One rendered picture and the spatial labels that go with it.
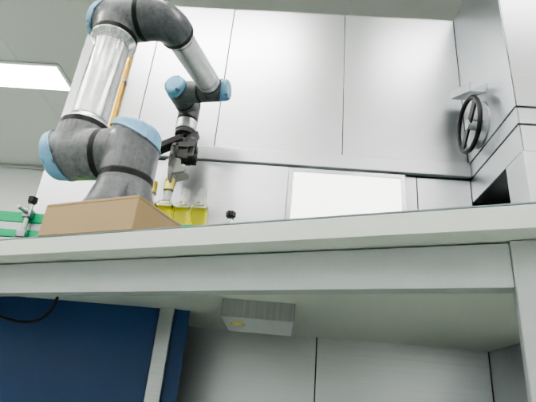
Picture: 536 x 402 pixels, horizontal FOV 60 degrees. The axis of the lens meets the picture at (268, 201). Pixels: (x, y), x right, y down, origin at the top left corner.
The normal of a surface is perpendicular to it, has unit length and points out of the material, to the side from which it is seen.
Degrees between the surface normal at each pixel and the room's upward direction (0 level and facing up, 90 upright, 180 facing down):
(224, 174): 90
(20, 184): 90
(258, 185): 90
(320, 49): 90
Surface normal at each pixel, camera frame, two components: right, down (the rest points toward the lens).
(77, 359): -0.01, -0.41
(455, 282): -0.36, -0.41
